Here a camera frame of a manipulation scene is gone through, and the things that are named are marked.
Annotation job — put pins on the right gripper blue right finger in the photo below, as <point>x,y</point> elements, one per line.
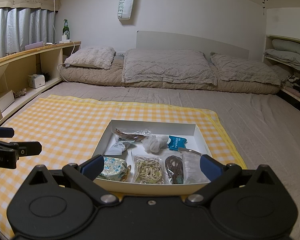
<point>211,168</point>

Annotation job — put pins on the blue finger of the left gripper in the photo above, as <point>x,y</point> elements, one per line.
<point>6,132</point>
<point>25,149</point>

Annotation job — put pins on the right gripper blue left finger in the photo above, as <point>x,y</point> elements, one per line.
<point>92,167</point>

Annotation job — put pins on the floral patterned pouch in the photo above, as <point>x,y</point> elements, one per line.
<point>115,169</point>

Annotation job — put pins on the light blue white packet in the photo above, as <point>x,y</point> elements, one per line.
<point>119,147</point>

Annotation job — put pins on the blue foil packet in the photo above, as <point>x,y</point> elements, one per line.
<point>176,142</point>

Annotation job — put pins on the brown snack clear bag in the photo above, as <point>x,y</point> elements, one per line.
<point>130,136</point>

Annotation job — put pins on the beige cord necklace bag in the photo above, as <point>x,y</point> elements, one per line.
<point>148,170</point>

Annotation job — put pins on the white cloth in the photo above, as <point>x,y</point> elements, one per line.
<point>153,144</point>

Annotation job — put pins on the grey packet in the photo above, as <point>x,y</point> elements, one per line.
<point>191,167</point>

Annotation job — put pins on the yellow checkered blanket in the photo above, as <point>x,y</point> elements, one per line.
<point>70,128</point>

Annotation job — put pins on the white shallow cardboard box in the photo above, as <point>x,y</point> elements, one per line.
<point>195,141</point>

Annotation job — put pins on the wooden bedside shelf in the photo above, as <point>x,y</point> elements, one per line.
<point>15,69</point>

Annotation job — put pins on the white tissue box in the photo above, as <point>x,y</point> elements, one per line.
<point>36,80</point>

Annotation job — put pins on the right beige pillow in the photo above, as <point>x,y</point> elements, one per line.
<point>231,68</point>

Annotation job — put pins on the grey curtain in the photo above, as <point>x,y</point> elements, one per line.
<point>23,26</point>

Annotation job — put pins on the left beige pillow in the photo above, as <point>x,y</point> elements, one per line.
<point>99,57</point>

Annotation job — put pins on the middle beige quilted pillow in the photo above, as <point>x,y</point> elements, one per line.
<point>171,66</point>

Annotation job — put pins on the green glass bottle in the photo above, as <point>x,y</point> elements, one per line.
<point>66,30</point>

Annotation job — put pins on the white right shelf unit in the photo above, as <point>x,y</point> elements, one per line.
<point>284,24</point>

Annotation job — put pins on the folded grey bedding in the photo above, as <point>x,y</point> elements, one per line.
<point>285,51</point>

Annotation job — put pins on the white hanging tote bag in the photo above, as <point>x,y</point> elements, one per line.
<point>124,11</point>

